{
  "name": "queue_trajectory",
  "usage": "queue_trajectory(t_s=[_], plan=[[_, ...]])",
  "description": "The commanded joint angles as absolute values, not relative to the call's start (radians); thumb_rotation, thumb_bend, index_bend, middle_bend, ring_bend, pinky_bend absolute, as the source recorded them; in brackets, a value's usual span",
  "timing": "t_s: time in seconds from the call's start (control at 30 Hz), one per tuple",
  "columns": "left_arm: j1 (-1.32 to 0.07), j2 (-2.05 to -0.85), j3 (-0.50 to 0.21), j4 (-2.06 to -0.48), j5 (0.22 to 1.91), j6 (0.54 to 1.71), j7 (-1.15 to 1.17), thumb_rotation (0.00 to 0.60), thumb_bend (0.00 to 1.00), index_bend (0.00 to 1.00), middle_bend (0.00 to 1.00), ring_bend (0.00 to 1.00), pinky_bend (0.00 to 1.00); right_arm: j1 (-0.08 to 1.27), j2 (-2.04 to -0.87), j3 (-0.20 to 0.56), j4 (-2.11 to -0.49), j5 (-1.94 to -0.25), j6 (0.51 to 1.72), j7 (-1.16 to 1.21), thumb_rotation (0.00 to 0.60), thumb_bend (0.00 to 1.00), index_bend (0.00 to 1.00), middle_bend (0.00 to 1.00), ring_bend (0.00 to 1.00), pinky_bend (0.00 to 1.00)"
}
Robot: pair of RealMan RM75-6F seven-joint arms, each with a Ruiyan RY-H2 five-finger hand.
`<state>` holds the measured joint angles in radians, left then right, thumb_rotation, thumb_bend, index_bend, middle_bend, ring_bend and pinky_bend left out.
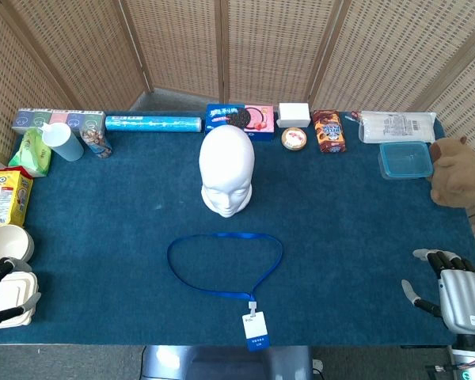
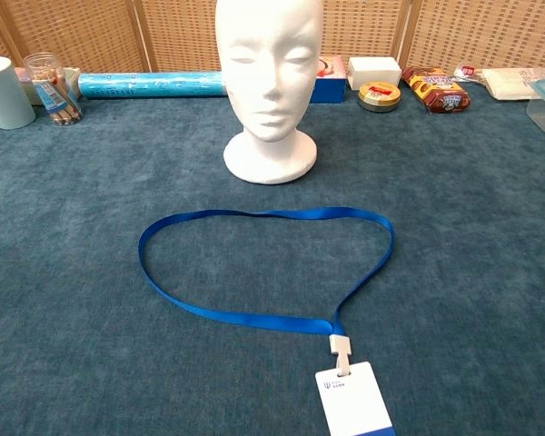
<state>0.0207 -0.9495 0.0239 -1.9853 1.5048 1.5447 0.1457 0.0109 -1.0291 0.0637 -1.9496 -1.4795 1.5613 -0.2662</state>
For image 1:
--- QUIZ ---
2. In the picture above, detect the clear container with blue lid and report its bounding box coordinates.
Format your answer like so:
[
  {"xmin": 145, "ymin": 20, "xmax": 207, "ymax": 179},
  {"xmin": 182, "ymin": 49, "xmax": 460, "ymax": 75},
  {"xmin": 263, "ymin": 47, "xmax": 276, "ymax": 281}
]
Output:
[{"xmin": 377, "ymin": 141, "xmax": 435, "ymax": 181}]

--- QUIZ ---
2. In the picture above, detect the brown plush toy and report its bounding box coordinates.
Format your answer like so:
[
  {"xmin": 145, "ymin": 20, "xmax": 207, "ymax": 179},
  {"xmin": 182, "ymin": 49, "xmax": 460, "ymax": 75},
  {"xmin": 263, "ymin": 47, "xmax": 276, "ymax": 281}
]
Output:
[{"xmin": 426, "ymin": 136, "xmax": 475, "ymax": 210}]

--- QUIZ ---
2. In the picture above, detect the round tin with yellow lid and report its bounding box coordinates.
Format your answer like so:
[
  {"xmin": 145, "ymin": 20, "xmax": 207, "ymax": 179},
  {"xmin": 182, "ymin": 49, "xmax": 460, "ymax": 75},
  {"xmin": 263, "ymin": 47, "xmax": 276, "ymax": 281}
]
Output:
[{"xmin": 281, "ymin": 127, "xmax": 307, "ymax": 152}]

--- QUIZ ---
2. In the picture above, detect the cream bowl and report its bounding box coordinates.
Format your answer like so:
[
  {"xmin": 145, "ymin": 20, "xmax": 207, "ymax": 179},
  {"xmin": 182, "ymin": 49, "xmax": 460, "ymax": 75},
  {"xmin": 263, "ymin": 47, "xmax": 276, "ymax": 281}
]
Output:
[{"xmin": 0, "ymin": 224, "xmax": 36, "ymax": 264}]

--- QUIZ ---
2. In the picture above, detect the clear jar of biscuit sticks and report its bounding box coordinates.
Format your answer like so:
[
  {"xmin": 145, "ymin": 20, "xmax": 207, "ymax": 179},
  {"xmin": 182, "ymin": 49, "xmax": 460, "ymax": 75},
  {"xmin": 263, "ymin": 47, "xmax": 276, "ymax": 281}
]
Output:
[{"xmin": 80, "ymin": 125, "xmax": 114, "ymax": 159}]

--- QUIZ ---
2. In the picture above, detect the light blue plastic cup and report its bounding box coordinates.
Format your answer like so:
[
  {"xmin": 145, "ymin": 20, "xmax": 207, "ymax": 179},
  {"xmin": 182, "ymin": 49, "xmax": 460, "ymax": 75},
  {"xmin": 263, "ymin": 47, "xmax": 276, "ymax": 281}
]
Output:
[{"xmin": 39, "ymin": 121, "xmax": 85, "ymax": 162}]

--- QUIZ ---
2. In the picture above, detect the blue lanyard with badge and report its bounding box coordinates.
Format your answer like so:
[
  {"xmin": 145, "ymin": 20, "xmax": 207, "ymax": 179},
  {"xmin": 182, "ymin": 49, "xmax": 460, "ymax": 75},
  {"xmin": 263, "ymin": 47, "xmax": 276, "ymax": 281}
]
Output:
[{"xmin": 166, "ymin": 232, "xmax": 283, "ymax": 352}]

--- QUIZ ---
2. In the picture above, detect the green tissue packet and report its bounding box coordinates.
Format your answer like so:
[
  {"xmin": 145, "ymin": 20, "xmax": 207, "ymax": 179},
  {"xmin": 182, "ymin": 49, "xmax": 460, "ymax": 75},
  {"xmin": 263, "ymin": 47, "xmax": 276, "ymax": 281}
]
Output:
[{"xmin": 8, "ymin": 128, "xmax": 52, "ymax": 178}]

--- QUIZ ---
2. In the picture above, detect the multicolour tissue box pack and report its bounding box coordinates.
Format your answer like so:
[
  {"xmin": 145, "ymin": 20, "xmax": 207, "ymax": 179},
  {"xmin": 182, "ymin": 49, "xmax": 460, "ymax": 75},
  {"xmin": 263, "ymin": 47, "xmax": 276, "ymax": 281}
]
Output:
[{"xmin": 11, "ymin": 108, "xmax": 107, "ymax": 136}]

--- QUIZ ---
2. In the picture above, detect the yellow Lipo snack bag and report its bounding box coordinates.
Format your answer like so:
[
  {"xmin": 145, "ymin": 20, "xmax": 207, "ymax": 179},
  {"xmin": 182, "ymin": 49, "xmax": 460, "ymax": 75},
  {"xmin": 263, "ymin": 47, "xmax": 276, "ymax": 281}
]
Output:
[{"xmin": 0, "ymin": 165, "xmax": 34, "ymax": 230}]

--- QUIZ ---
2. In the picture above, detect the blue cling film roll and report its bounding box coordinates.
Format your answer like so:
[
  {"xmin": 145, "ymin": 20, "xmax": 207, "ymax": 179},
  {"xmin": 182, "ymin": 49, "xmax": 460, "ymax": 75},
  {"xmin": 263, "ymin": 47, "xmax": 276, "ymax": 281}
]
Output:
[{"xmin": 104, "ymin": 114, "xmax": 203, "ymax": 133}]

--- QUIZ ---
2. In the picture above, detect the clear packet of white goods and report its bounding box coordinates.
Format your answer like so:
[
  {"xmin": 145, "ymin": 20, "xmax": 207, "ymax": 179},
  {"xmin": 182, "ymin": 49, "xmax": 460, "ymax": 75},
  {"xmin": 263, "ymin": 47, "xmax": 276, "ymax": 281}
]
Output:
[{"xmin": 358, "ymin": 111, "xmax": 437, "ymax": 144}]

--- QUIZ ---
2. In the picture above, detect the beige lidded lunch box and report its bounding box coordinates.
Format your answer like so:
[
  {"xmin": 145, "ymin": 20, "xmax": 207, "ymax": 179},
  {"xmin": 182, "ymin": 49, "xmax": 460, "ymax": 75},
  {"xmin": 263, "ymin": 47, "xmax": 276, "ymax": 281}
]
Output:
[{"xmin": 0, "ymin": 271, "xmax": 40, "ymax": 330}]

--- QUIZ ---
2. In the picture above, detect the blue and pink Oreo box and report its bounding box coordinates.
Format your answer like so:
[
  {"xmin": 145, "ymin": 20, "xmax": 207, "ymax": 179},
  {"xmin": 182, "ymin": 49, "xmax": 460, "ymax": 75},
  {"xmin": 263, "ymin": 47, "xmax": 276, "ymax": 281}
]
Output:
[{"xmin": 204, "ymin": 103, "xmax": 276, "ymax": 143}]

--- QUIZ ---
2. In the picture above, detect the teal blue table cloth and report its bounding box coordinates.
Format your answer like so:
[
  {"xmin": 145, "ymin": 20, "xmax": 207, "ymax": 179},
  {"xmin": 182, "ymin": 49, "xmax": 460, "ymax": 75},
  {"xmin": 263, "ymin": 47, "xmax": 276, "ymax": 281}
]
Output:
[{"xmin": 0, "ymin": 110, "xmax": 475, "ymax": 348}]

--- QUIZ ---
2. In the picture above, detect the blue-grey robot torso base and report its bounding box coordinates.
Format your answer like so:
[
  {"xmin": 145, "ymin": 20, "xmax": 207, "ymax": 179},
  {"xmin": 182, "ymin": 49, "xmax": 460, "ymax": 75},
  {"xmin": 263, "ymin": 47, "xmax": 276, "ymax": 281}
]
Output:
[{"xmin": 140, "ymin": 345, "xmax": 314, "ymax": 380}]

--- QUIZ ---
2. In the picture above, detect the brown biscuit packet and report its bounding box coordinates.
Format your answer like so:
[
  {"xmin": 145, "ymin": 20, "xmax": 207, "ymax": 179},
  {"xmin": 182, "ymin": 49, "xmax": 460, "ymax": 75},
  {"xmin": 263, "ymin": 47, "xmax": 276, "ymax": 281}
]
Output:
[{"xmin": 312, "ymin": 109, "xmax": 347, "ymax": 154}]

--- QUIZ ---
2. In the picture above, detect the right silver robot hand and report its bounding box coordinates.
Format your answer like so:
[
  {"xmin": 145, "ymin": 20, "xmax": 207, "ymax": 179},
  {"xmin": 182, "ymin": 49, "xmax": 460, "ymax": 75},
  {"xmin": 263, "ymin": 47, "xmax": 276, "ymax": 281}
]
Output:
[{"xmin": 401, "ymin": 248, "xmax": 475, "ymax": 337}]

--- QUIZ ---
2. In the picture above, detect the small white box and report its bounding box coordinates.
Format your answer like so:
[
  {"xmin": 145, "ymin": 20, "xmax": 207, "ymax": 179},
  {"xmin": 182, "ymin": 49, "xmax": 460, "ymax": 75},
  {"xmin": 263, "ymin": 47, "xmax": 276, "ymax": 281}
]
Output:
[{"xmin": 275, "ymin": 102, "xmax": 312, "ymax": 128}]

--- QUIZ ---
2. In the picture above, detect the white foam mannequin head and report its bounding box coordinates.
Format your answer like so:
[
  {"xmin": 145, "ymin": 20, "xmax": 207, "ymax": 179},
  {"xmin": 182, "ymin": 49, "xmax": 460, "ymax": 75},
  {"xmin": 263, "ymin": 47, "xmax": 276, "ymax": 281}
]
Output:
[{"xmin": 198, "ymin": 125, "xmax": 257, "ymax": 218}]

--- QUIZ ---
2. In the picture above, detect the bamboo folding screen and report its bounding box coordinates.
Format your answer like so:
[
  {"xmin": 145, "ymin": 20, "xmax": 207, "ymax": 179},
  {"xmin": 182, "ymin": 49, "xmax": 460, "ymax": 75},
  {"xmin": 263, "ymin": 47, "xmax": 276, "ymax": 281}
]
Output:
[{"xmin": 0, "ymin": 0, "xmax": 475, "ymax": 278}]

